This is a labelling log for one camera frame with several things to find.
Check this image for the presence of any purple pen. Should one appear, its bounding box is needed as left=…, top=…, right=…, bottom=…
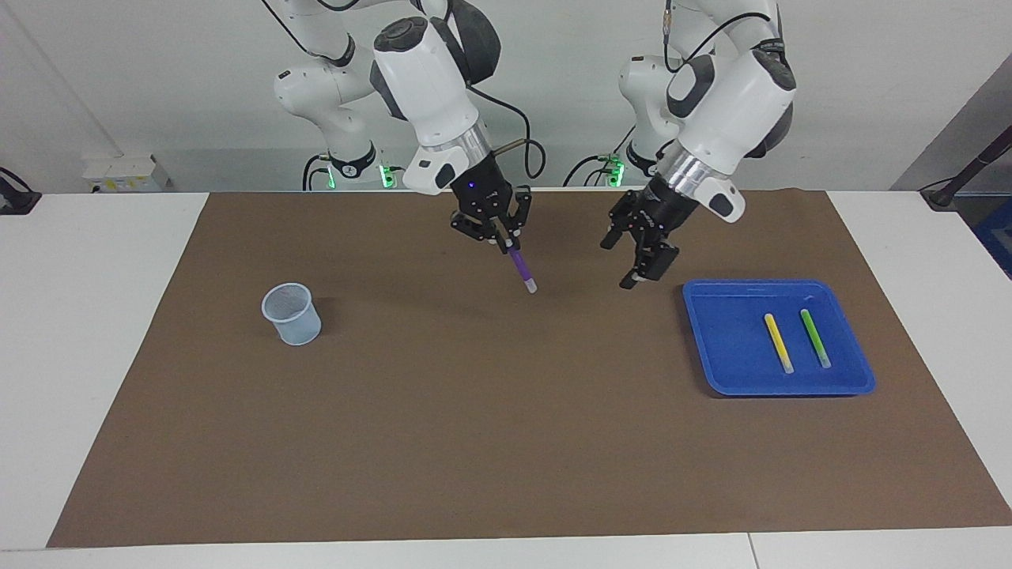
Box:
left=506, top=241, right=538, bottom=295

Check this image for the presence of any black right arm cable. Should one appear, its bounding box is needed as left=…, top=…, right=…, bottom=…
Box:
left=261, top=0, right=546, bottom=181

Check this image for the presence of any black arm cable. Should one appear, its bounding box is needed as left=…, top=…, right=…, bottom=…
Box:
left=261, top=0, right=546, bottom=181
left=663, top=0, right=780, bottom=64

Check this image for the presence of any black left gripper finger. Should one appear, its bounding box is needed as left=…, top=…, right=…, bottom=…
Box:
left=619, top=237, right=681, bottom=291
left=599, top=196, right=643, bottom=251

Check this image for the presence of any green pen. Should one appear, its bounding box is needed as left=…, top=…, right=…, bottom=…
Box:
left=799, top=308, right=833, bottom=369

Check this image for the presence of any white power strip box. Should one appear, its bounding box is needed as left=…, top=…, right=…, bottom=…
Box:
left=83, top=156, right=171, bottom=194

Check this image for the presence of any brown table mat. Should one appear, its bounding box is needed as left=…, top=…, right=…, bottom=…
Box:
left=47, top=190, right=1012, bottom=548

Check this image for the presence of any black clamp mount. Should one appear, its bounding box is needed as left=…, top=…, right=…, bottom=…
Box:
left=0, top=168, right=42, bottom=215

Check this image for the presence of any black left base cable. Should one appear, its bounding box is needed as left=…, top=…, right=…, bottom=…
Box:
left=563, top=119, right=637, bottom=188

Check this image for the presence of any translucent plastic cup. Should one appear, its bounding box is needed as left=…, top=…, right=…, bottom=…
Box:
left=261, top=282, right=323, bottom=347

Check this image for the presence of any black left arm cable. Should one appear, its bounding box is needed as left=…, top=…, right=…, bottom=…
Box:
left=663, top=0, right=780, bottom=64

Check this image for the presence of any blue plastic tray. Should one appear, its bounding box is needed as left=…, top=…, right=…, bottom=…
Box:
left=682, top=278, right=877, bottom=397

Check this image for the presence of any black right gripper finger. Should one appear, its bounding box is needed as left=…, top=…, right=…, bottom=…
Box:
left=452, top=212, right=503, bottom=247
left=504, top=188, right=532, bottom=244

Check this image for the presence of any yellow pen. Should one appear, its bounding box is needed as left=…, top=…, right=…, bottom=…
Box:
left=763, top=313, right=795, bottom=375

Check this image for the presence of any blue crate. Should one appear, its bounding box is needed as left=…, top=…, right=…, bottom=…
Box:
left=971, top=198, right=1012, bottom=279

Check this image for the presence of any black stand pole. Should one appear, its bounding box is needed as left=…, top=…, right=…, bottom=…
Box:
left=921, top=125, right=1012, bottom=210

